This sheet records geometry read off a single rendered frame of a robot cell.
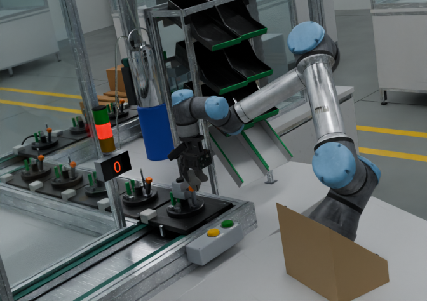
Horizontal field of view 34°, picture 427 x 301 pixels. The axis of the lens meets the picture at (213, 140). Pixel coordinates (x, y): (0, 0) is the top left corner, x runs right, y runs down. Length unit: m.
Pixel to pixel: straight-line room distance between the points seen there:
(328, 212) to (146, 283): 0.61
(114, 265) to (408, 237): 0.98
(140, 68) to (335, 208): 1.55
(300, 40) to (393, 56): 4.40
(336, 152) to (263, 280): 0.52
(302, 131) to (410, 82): 2.80
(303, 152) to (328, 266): 1.88
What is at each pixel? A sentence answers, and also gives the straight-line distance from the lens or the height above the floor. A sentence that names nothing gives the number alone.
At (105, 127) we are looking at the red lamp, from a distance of 2.38.
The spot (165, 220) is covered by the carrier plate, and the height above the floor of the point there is 0.97.
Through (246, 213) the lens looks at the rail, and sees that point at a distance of 2.52.
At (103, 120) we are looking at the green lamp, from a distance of 2.37.
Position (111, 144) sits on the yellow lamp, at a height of 1.29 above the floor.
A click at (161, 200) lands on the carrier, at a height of 0.97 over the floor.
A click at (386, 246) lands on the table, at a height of 0.86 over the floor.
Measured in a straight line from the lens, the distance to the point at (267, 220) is 2.62.
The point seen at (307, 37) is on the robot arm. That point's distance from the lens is 2.14.
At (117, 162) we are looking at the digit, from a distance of 2.42.
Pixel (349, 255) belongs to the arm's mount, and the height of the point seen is 1.00.
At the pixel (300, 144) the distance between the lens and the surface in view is 3.82.
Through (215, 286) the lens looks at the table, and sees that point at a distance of 2.25.
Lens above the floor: 1.98
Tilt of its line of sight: 18 degrees down
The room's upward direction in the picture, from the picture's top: 10 degrees counter-clockwise
